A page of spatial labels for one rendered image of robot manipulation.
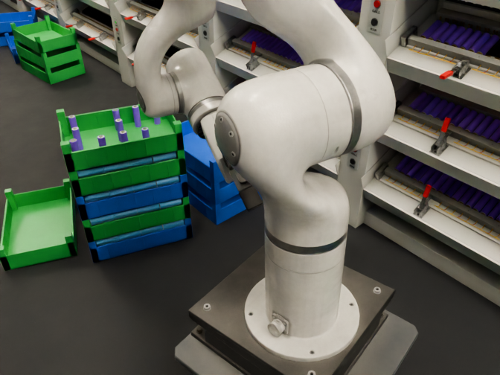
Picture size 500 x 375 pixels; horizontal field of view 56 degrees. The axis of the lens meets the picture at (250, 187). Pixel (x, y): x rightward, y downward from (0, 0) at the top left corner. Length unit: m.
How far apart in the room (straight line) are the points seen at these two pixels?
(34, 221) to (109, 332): 0.54
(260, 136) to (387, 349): 0.52
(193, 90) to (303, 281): 0.40
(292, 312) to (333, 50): 0.38
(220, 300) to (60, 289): 0.67
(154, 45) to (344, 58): 0.36
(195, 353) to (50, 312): 0.60
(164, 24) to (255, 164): 0.39
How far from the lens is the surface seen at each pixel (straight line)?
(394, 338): 0.92
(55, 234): 1.59
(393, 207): 1.40
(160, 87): 0.86
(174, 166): 1.30
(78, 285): 1.41
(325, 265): 0.67
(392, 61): 1.24
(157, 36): 0.84
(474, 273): 1.43
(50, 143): 2.08
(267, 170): 0.52
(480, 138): 1.27
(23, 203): 1.75
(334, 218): 0.62
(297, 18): 0.59
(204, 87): 0.87
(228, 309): 0.83
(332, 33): 0.59
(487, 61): 1.18
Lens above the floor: 0.99
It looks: 37 degrees down
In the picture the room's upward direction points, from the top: straight up
